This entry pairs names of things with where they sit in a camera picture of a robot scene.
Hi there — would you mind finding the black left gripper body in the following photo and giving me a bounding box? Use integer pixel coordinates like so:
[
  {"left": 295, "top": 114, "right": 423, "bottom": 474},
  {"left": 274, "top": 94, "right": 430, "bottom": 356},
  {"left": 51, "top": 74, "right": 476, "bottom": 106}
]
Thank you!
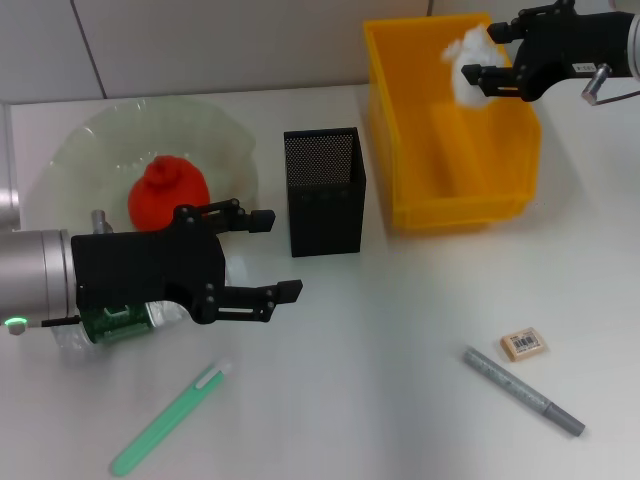
[{"left": 72, "top": 205, "right": 228, "bottom": 325}]

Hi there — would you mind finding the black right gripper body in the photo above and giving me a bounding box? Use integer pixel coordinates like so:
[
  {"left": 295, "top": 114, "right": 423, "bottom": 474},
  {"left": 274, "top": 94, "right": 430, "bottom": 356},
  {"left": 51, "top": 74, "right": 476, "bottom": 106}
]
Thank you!
[{"left": 512, "top": 0, "right": 636, "bottom": 104}]

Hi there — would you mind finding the white paper ball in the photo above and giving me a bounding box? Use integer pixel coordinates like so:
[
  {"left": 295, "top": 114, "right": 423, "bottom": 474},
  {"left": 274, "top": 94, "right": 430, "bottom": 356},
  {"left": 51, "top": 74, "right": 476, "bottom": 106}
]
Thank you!
[{"left": 440, "top": 24, "right": 511, "bottom": 110}]

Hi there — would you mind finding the clear bottle with green label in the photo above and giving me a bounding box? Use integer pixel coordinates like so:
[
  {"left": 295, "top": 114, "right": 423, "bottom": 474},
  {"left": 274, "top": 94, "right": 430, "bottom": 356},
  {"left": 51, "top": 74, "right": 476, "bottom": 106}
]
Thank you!
[{"left": 52, "top": 254, "right": 251, "bottom": 361}]

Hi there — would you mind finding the orange toy fruit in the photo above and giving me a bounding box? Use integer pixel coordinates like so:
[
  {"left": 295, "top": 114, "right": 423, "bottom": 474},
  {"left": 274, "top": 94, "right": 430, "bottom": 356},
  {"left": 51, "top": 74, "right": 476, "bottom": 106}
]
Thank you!
[{"left": 127, "top": 154, "right": 211, "bottom": 232}]

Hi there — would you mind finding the black mesh pen holder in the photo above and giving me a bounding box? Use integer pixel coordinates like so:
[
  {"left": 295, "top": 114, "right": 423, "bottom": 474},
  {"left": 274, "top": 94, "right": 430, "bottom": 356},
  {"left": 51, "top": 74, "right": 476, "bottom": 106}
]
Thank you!
[{"left": 283, "top": 126, "right": 367, "bottom": 259}]

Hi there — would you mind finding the green glass fruit plate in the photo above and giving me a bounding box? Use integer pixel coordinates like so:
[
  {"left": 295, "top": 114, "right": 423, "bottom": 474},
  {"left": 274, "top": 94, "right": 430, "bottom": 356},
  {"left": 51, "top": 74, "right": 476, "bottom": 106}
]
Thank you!
[{"left": 27, "top": 98, "right": 261, "bottom": 251}]

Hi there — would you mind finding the green pen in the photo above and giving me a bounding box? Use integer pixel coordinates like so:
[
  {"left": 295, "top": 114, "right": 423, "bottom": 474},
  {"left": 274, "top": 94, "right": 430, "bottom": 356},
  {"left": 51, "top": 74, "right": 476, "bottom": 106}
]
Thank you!
[{"left": 109, "top": 357, "right": 234, "bottom": 477}]

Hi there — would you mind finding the beige eraser with barcode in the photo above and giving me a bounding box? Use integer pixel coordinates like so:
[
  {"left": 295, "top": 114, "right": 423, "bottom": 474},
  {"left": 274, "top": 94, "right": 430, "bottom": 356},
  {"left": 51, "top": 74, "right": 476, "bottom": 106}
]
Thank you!
[{"left": 499, "top": 325, "right": 541, "bottom": 362}]

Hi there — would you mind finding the grey marker pen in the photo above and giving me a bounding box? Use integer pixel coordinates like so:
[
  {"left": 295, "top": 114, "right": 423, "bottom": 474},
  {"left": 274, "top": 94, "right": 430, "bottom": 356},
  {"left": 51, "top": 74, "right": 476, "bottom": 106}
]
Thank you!
[{"left": 462, "top": 345, "right": 587, "bottom": 439}]

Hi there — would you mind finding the silver right wrist plug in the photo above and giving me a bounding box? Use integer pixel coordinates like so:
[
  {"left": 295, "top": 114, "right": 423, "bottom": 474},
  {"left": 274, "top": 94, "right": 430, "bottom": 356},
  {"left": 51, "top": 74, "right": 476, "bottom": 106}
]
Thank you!
[{"left": 580, "top": 63, "right": 612, "bottom": 100}]

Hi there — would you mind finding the silver wrist plug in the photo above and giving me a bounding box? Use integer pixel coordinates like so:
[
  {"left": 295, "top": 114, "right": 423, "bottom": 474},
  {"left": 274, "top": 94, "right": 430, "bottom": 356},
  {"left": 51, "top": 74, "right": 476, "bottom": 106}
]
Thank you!
[
  {"left": 580, "top": 63, "right": 612, "bottom": 100},
  {"left": 90, "top": 209, "right": 114, "bottom": 235}
]

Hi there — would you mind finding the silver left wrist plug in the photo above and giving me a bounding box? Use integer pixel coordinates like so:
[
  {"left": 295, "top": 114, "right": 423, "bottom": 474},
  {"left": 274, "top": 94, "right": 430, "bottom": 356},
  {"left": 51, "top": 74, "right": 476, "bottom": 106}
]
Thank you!
[{"left": 90, "top": 209, "right": 114, "bottom": 235}]

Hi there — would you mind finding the yellow plastic bin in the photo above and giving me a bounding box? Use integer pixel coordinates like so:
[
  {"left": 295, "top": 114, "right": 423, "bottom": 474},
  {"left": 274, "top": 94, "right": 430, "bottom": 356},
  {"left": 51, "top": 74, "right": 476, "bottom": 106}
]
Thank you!
[{"left": 363, "top": 13, "right": 542, "bottom": 232}]

